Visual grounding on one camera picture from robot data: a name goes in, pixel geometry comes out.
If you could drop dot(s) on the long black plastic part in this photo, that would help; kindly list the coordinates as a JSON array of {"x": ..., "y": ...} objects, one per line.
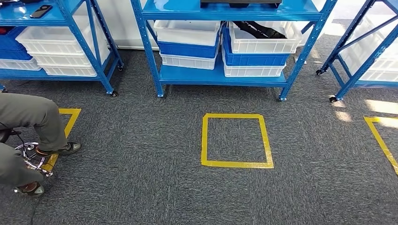
[{"x": 242, "y": 2}]

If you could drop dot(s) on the blue metal shelf rack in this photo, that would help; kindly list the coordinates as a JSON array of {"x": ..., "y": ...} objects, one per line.
[
  {"x": 31, "y": 74},
  {"x": 373, "y": 84},
  {"x": 217, "y": 76}
]

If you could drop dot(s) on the black curved part in crate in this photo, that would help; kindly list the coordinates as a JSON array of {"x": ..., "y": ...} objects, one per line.
[{"x": 258, "y": 31}]

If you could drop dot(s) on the white plastic crate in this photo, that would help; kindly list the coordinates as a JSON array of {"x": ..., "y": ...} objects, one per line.
[
  {"x": 360, "y": 52},
  {"x": 46, "y": 40},
  {"x": 186, "y": 62},
  {"x": 252, "y": 71},
  {"x": 68, "y": 70},
  {"x": 186, "y": 32},
  {"x": 59, "y": 59},
  {"x": 264, "y": 46},
  {"x": 18, "y": 64},
  {"x": 382, "y": 74}
]

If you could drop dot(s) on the seated person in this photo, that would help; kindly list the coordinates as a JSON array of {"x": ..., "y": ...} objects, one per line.
[{"x": 31, "y": 111}]

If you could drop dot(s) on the chrome base stool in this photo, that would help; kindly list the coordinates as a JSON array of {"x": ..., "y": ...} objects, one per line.
[{"x": 29, "y": 147}]

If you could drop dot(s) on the black smartphone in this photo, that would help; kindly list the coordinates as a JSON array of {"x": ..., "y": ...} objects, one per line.
[{"x": 41, "y": 11}]

